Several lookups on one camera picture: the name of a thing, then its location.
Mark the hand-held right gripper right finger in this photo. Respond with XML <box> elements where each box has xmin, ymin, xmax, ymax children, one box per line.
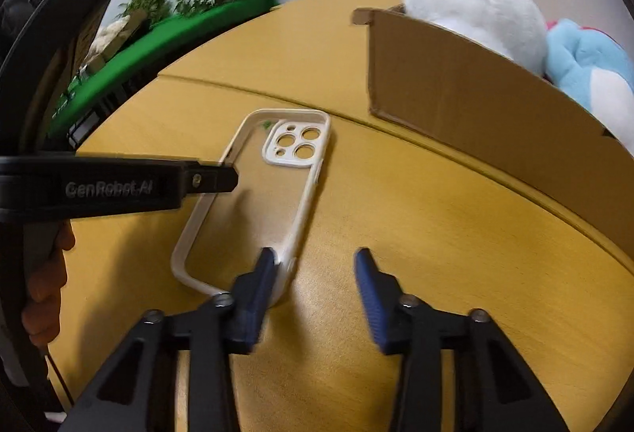
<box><xmin>353</xmin><ymin>248</ymin><xmax>570</xmax><ymax>432</ymax></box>

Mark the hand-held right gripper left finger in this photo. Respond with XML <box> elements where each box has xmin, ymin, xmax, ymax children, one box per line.
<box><xmin>59</xmin><ymin>248</ymin><xmax>278</xmax><ymax>432</ymax></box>

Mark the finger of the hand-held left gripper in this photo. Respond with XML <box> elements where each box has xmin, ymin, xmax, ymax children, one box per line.
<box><xmin>180</xmin><ymin>161</ymin><xmax>240</xmax><ymax>196</ymax></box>

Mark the white phone case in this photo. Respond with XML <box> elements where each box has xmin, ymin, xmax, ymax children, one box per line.
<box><xmin>171</xmin><ymin>108</ymin><xmax>332</xmax><ymax>306</ymax></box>

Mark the cardboard box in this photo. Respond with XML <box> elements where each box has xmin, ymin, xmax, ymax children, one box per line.
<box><xmin>351</xmin><ymin>6</ymin><xmax>634</xmax><ymax>274</ymax></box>

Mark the white plush toy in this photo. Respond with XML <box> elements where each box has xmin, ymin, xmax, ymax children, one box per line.
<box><xmin>402</xmin><ymin>0</ymin><xmax>550</xmax><ymax>76</ymax></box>

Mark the pig plush toy teal shirt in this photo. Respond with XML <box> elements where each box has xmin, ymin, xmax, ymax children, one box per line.
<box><xmin>545</xmin><ymin>19</ymin><xmax>634</xmax><ymax>116</ymax></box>

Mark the person's left hand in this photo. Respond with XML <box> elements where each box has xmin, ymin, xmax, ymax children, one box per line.
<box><xmin>22</xmin><ymin>221</ymin><xmax>76</xmax><ymax>348</ymax></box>

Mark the beige plush toy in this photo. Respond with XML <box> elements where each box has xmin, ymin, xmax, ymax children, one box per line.
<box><xmin>86</xmin><ymin>16</ymin><xmax>132</xmax><ymax>67</ymax></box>

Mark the green table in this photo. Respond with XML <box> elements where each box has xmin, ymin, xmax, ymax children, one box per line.
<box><xmin>47</xmin><ymin>0</ymin><xmax>278</xmax><ymax>136</ymax></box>

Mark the small potted green plant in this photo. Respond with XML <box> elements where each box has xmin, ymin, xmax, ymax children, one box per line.
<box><xmin>118</xmin><ymin>0</ymin><xmax>176</xmax><ymax>19</ymax></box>

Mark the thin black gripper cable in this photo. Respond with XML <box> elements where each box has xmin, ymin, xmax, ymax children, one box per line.
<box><xmin>44</xmin><ymin>352</ymin><xmax>76</xmax><ymax>410</ymax></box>

